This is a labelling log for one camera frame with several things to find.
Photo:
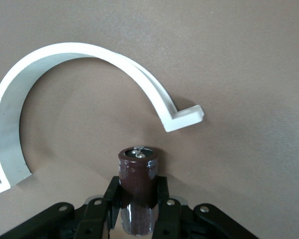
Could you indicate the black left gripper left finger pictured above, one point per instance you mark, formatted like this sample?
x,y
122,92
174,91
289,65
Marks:
x,y
89,219

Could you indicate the white curved pipe clamp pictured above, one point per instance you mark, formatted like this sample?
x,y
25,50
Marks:
x,y
5,124

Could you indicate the long brown electrolytic capacitor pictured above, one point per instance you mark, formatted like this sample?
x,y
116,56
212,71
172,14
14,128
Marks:
x,y
138,184

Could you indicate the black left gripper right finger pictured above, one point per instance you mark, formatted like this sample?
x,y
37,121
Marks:
x,y
179,221

